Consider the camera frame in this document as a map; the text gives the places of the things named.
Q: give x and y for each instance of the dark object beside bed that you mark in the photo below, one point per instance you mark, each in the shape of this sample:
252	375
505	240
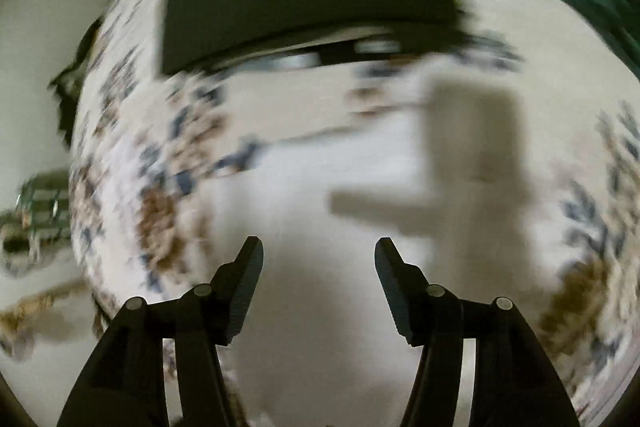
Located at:
72	77

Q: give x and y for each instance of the floral printed white blanket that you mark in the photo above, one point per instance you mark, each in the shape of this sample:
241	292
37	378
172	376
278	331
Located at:
320	167

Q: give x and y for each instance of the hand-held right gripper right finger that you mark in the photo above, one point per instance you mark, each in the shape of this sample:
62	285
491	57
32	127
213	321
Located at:
392	292

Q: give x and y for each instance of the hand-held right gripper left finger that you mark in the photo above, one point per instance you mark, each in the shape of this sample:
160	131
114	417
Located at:
246	287

